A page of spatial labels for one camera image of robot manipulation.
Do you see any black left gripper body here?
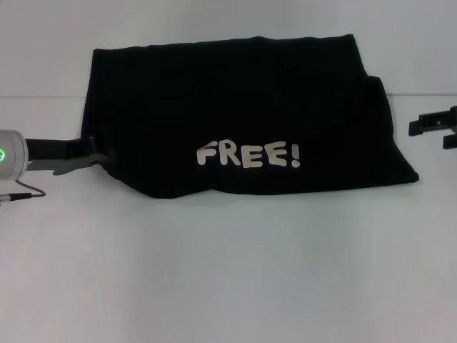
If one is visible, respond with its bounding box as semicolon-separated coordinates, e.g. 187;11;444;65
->
24;135;110;177

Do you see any black shirt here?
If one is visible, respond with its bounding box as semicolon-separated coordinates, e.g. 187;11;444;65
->
79;34;419;200

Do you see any grey left arm cable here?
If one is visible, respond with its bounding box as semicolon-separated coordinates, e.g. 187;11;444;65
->
0;179;46;202

